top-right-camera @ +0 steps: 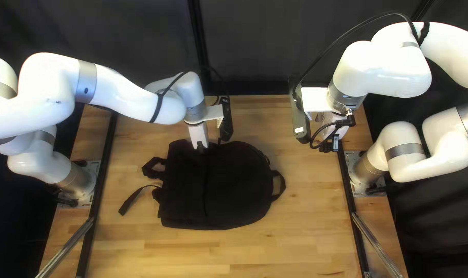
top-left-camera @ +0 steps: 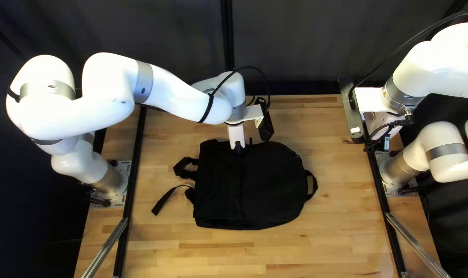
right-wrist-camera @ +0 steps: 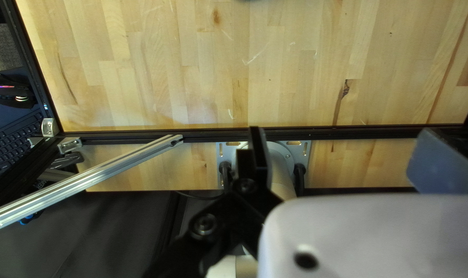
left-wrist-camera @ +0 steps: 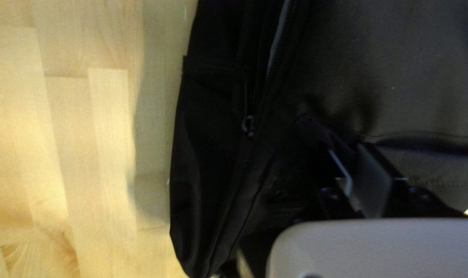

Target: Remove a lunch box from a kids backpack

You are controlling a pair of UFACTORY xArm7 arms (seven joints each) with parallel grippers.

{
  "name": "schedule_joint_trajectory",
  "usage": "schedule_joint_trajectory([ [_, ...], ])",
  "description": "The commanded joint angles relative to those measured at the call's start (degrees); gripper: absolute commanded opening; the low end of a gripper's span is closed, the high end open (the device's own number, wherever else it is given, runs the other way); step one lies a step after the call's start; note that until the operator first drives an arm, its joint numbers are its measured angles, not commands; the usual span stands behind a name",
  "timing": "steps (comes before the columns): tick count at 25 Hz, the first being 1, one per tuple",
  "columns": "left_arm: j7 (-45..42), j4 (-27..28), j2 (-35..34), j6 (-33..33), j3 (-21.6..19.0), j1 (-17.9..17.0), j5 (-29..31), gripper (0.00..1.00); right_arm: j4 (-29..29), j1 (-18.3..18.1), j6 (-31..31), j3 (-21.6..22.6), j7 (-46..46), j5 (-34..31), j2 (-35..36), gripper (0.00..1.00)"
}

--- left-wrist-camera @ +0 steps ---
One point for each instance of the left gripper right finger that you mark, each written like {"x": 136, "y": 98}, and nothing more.
{"x": 376, "y": 193}

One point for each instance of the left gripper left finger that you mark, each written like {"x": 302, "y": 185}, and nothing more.
{"x": 334, "y": 200}

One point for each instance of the black backpack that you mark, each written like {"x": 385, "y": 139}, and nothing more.
{"x": 218, "y": 116}

